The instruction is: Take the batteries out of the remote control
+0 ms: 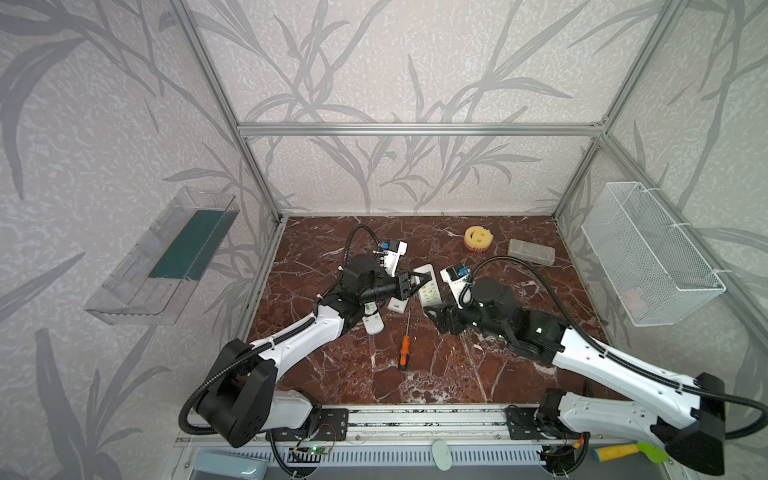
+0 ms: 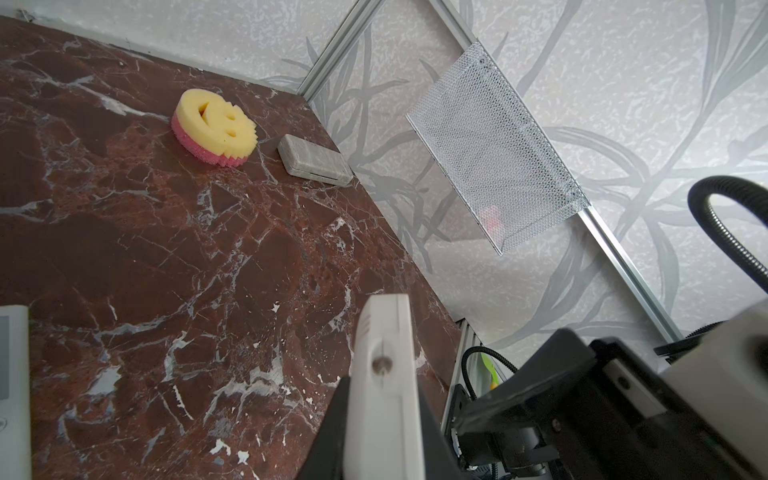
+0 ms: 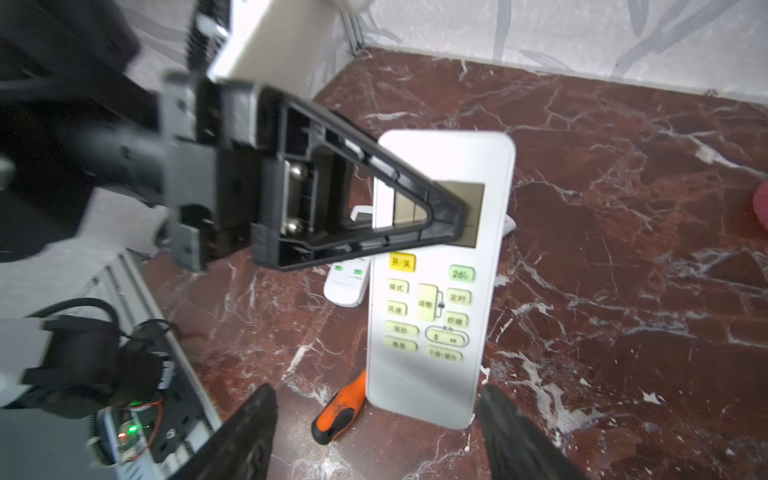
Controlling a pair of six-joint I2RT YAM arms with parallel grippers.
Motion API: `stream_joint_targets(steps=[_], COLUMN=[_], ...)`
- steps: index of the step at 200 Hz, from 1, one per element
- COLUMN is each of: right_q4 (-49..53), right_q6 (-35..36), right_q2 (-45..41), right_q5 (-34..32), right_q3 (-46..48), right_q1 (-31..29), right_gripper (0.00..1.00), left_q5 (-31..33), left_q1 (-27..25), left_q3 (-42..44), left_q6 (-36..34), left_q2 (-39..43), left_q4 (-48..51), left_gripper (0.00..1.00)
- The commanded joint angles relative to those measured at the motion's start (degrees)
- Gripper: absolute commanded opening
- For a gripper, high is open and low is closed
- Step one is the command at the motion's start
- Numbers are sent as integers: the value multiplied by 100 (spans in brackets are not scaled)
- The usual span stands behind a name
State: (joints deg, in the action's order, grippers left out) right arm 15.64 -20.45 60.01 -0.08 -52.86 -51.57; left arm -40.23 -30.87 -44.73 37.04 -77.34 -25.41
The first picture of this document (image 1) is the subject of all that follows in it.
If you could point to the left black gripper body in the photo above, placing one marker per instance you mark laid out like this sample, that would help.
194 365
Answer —
404 285

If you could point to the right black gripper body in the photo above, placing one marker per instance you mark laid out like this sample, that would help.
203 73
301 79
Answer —
453 320

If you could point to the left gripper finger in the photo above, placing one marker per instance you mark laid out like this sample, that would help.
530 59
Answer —
419 276
411 289

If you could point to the white remote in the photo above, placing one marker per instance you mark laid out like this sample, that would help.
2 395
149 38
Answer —
429 294
372 319
397 306

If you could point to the orange handled screwdriver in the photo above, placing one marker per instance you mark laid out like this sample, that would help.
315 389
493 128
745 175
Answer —
404 353

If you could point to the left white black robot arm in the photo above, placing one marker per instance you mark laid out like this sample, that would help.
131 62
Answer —
239 398

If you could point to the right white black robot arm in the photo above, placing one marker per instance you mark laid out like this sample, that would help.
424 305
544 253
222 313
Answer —
689 418

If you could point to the yellow smiley sponge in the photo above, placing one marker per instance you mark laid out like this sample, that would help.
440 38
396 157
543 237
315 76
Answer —
477 238

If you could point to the clear plastic box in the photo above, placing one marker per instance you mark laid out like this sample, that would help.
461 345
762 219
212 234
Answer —
531 252

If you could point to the pale green oval object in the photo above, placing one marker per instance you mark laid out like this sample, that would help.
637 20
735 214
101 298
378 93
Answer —
441 455

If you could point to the small circuit board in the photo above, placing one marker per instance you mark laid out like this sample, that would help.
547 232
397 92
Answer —
306 453

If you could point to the green yellow toy spatula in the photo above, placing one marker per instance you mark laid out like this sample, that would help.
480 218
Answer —
654 454

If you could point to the light blue tray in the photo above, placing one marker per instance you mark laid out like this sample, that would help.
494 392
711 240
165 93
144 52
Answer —
229 465

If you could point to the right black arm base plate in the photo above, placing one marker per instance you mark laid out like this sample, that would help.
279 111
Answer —
527 423

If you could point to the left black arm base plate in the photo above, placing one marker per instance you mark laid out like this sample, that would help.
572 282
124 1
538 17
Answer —
326 424

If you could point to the white wire basket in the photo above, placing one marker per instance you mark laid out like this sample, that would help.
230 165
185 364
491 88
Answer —
658 274

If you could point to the clear plastic wall shelf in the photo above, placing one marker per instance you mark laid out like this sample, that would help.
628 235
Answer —
152 285

